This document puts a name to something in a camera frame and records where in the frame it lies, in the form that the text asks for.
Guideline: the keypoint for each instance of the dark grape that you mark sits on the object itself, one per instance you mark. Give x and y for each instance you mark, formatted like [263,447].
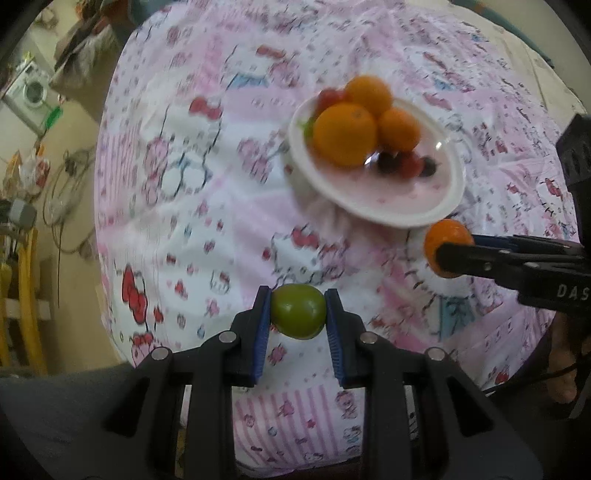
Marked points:
[429,166]
[386,162]

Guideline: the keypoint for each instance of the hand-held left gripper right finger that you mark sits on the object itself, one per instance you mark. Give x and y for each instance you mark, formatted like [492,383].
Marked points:
[333,332]

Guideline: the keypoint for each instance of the green plum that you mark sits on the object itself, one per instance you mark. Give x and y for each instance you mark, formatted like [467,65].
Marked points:
[298,312]
[307,125]

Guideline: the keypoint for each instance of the person's foot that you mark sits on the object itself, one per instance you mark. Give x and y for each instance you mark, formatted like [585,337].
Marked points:
[564,360]

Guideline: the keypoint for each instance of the pink cat print blanket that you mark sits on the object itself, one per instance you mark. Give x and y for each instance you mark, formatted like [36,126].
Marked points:
[207,207]

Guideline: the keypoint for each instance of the green bottle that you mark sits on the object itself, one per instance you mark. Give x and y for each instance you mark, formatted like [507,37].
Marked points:
[53,117]

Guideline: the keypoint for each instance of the yellow wooden frame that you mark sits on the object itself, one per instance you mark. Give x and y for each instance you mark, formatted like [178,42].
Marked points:
[25,300]

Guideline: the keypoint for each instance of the dark clothes pile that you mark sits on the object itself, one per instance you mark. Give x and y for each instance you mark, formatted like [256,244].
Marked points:
[87,41]

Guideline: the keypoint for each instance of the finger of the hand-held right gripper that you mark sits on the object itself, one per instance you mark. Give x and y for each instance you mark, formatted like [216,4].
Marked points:
[485,261]
[491,240]

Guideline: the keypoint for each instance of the large orange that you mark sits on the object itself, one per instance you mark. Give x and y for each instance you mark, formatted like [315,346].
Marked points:
[344,134]

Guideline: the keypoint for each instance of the red cherry tomato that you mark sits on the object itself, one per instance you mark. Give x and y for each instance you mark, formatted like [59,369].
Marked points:
[328,98]
[410,164]

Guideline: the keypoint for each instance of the small orange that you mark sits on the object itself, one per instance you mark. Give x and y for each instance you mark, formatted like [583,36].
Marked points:
[441,235]

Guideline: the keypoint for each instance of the pink white plate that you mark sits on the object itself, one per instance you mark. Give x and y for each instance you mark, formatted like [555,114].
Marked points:
[397,198]

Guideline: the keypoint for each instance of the person's grey trouser leg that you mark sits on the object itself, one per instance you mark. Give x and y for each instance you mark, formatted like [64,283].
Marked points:
[60,415]

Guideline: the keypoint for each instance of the white washing machine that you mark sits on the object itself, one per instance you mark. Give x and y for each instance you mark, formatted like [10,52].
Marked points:
[28,90]

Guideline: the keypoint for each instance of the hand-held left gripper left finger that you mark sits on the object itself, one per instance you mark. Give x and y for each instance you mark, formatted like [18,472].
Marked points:
[261,332]

